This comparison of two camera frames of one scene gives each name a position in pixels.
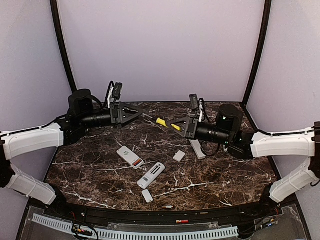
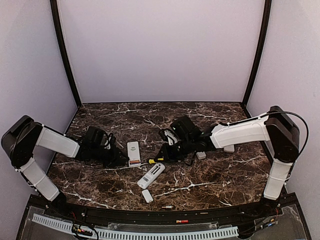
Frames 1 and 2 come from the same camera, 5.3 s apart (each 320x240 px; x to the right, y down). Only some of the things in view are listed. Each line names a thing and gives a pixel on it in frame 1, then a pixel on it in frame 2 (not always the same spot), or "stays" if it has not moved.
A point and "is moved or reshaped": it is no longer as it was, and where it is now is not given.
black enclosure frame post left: [54, 4] stays
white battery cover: [147, 196] stays
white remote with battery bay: [151, 175] stays
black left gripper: [116, 121] -> [115, 157]
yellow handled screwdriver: [162, 122] -> [151, 161]
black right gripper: [190, 129] -> [168, 156]
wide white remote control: [130, 157] is moved or reshaped
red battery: [182, 221] stays
